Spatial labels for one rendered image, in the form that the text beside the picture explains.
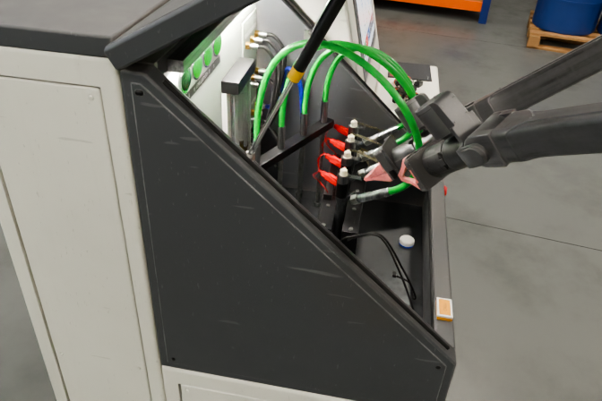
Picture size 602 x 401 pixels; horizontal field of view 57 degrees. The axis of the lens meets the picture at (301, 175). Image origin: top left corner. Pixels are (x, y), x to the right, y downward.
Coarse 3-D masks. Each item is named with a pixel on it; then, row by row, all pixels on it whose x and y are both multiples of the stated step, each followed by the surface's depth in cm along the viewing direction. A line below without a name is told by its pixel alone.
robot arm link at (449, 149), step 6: (444, 138) 89; (450, 138) 91; (444, 144) 91; (450, 144) 90; (456, 144) 88; (444, 150) 91; (450, 150) 89; (444, 156) 91; (450, 156) 90; (456, 156) 89; (450, 162) 91; (456, 162) 90; (462, 162) 89; (456, 168) 91; (462, 168) 92
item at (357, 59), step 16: (288, 48) 106; (336, 48) 101; (272, 64) 110; (368, 64) 99; (384, 80) 98; (400, 96) 99; (256, 112) 118; (256, 128) 121; (416, 128) 99; (416, 144) 100
